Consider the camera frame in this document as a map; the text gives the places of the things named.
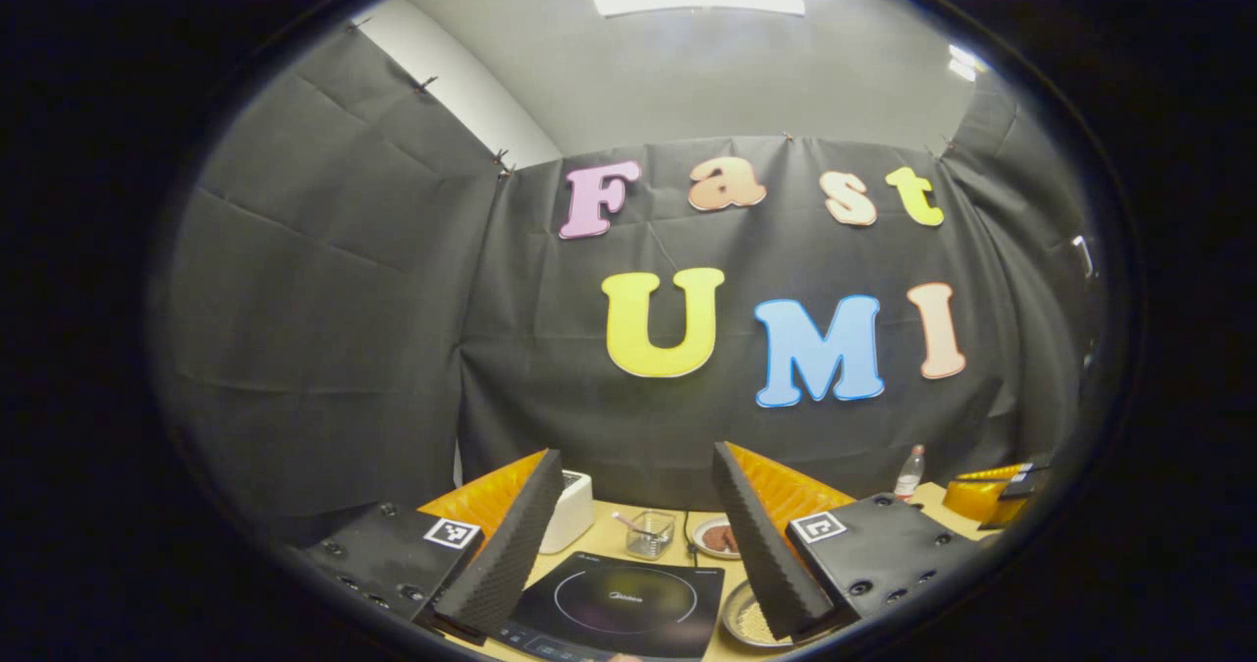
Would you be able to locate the pink striped straw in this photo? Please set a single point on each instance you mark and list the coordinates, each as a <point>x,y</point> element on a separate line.
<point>625,522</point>

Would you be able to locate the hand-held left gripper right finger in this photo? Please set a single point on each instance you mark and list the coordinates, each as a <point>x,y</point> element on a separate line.
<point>761,554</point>

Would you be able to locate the pile of yellow soybeans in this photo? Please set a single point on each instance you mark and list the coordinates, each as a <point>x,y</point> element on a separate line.
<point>754,623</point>

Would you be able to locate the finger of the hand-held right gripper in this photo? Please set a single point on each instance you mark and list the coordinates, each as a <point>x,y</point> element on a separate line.
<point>1021,480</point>
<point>972,500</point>

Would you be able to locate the small ceiling light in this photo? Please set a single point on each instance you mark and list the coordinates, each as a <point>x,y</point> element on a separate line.
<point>964,63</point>

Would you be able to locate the black induction cooktop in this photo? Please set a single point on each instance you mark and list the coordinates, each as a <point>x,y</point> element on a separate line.
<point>628,603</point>

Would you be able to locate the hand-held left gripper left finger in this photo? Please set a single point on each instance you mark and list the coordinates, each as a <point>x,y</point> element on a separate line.
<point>511,554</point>

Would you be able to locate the clear plastic water bottle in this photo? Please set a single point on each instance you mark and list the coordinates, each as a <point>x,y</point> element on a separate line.
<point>908,475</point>

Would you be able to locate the brown meat piece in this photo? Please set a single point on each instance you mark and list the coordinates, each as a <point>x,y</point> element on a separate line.
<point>722,539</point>

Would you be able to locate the white round plate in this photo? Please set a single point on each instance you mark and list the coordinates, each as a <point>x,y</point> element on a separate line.
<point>699,542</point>

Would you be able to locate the white toaster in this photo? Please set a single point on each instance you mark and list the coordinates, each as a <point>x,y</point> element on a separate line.
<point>574,515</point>

